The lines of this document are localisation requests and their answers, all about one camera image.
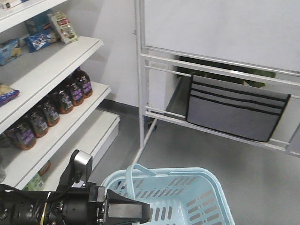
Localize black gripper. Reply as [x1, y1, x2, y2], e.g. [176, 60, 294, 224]
[48, 183, 150, 225]

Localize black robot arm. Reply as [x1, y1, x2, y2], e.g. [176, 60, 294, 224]
[0, 182, 105, 225]

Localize light blue plastic basket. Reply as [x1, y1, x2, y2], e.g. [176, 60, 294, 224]
[101, 164, 235, 225]

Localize blue cookie package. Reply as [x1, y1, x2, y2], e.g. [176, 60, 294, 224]
[23, 30, 58, 53]

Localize white metal rack frame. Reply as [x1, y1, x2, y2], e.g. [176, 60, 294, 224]
[134, 0, 300, 162]

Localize grey fabric storage box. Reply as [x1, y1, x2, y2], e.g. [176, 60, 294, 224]
[186, 75, 291, 143]

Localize white metal shelf unit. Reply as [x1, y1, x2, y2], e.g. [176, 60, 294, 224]
[0, 0, 121, 192]

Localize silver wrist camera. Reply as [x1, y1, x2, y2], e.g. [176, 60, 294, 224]
[74, 150, 93, 183]

